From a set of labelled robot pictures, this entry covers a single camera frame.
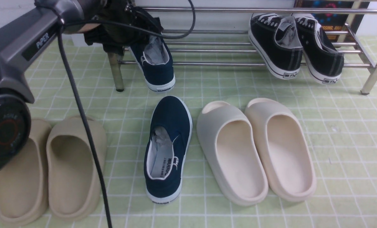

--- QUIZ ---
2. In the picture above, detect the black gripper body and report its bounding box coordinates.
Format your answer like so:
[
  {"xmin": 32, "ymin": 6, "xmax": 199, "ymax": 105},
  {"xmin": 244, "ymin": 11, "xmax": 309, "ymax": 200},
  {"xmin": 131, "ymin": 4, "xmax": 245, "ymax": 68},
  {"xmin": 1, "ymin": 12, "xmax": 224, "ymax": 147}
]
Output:
[{"xmin": 84, "ymin": 0, "xmax": 163, "ymax": 56}]

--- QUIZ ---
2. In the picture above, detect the navy slip-on shoe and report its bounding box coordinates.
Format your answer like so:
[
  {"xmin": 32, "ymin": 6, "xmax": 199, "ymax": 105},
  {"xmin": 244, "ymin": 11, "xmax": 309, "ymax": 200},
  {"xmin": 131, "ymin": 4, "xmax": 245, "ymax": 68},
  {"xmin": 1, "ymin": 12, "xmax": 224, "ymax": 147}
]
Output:
[
  {"xmin": 143, "ymin": 96, "xmax": 193, "ymax": 204},
  {"xmin": 129, "ymin": 36, "xmax": 176, "ymax": 92}
]

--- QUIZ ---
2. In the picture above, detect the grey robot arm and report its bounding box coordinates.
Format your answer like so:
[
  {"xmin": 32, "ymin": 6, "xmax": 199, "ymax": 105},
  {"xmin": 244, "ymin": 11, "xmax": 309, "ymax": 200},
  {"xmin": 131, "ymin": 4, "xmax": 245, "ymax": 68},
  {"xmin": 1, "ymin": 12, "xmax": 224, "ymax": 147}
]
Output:
[{"xmin": 0, "ymin": 0, "xmax": 163, "ymax": 170}]

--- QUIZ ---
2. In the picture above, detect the metal shoe rack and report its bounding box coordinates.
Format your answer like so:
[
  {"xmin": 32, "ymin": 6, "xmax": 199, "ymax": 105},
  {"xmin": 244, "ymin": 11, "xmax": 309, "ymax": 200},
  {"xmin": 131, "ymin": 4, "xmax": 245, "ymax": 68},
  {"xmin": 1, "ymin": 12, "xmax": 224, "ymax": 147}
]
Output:
[{"xmin": 108, "ymin": 0, "xmax": 377, "ymax": 96}]

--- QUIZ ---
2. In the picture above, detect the left cream foam slide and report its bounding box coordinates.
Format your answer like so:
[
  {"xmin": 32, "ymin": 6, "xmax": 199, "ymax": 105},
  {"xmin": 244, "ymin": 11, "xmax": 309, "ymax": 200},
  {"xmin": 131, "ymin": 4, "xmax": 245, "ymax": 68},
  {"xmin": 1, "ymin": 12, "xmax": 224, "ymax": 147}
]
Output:
[{"xmin": 197, "ymin": 101, "xmax": 268, "ymax": 206}]

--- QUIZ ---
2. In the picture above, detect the cream foam slide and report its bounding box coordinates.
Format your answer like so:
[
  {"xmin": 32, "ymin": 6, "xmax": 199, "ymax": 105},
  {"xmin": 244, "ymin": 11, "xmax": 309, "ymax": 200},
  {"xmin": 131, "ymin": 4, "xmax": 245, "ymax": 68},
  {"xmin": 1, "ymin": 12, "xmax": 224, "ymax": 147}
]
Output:
[
  {"xmin": 197, "ymin": 101, "xmax": 268, "ymax": 206},
  {"xmin": 244, "ymin": 98, "xmax": 316, "ymax": 202}
]

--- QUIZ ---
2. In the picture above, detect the left black canvas sneaker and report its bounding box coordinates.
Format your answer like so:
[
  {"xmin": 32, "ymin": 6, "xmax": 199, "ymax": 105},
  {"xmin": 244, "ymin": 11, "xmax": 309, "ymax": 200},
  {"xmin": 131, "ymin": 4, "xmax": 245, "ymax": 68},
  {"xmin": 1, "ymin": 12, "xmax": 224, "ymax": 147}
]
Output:
[{"xmin": 248, "ymin": 13, "xmax": 303, "ymax": 80}]

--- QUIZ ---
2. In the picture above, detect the black canvas sneaker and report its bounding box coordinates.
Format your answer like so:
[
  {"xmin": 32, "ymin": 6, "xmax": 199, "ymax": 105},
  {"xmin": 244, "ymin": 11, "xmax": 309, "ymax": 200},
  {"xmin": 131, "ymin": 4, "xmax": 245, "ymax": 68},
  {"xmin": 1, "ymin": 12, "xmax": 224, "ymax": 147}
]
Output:
[
  {"xmin": 248, "ymin": 13, "xmax": 303, "ymax": 80},
  {"xmin": 292, "ymin": 13, "xmax": 344, "ymax": 84}
]

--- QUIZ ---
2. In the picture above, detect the right tan foam slide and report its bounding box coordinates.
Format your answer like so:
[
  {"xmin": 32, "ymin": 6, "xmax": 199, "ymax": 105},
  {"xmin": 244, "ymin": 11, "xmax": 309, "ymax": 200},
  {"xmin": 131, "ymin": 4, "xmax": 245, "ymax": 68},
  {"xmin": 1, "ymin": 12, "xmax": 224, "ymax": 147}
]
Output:
[{"xmin": 46, "ymin": 116, "xmax": 101, "ymax": 222}]

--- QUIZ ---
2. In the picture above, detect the tan foam slide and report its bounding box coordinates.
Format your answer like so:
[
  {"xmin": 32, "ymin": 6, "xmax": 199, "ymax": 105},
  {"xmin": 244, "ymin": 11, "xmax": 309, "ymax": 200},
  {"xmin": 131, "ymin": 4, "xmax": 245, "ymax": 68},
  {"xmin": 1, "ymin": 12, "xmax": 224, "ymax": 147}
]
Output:
[
  {"xmin": 46, "ymin": 116, "xmax": 101, "ymax": 222},
  {"xmin": 0, "ymin": 119, "xmax": 52, "ymax": 227}
]

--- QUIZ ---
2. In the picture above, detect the left tan foam slide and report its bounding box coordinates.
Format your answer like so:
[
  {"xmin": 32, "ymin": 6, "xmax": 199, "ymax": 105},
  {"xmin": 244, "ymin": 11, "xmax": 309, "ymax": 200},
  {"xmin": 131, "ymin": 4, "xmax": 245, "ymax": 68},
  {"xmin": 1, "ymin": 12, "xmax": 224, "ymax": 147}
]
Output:
[{"xmin": 0, "ymin": 119, "xmax": 52, "ymax": 227}]

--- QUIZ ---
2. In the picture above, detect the right black canvas sneaker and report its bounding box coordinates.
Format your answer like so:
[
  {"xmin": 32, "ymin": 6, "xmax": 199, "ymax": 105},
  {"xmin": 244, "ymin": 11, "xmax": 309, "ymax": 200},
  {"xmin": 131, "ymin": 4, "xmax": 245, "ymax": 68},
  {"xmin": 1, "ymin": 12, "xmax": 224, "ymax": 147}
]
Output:
[{"xmin": 292, "ymin": 13, "xmax": 344, "ymax": 84}]

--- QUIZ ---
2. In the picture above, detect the dark framed poster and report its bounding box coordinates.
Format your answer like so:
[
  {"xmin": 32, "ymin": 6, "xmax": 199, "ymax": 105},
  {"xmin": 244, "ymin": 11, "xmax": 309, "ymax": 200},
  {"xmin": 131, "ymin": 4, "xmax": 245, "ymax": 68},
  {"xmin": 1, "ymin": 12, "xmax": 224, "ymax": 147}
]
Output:
[{"xmin": 294, "ymin": 0, "xmax": 369, "ymax": 43}]

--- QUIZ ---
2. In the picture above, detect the right cream foam slide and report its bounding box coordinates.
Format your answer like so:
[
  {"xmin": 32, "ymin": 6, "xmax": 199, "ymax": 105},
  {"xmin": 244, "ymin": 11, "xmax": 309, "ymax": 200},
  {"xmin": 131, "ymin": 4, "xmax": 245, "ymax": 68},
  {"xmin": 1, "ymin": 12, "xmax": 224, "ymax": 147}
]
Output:
[{"xmin": 244, "ymin": 98, "xmax": 316, "ymax": 202}]

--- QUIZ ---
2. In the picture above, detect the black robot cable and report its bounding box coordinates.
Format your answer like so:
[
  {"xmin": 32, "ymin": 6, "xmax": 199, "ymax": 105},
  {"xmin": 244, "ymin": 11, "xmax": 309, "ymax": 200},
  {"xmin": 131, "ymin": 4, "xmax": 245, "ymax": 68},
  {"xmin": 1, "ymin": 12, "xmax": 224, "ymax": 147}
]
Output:
[{"xmin": 34, "ymin": 0, "xmax": 196, "ymax": 228}]

